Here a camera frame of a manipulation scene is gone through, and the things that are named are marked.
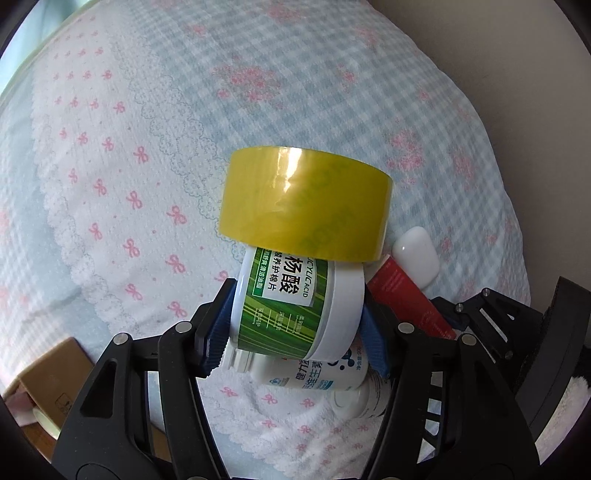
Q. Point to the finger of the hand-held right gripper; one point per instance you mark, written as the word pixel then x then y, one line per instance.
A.
pixel 496 318

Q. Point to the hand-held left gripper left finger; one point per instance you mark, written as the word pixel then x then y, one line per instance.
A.
pixel 220 323

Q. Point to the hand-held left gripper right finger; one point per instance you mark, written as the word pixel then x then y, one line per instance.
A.
pixel 375 339

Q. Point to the white jar with green label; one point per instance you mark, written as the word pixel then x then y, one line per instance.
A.
pixel 295 304

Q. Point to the red box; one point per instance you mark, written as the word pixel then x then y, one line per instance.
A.
pixel 411 300

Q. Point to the white bottle with blue print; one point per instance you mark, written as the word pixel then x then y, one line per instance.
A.
pixel 307 369

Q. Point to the white earbuds case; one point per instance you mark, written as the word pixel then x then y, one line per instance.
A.
pixel 415 256

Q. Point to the yellow tape roll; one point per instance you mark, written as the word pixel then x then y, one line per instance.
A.
pixel 302 203

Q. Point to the brown cardboard box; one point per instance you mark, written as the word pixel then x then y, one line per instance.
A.
pixel 53 383

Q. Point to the checked blanket with pink bows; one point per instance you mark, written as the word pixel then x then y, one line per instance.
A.
pixel 184 138

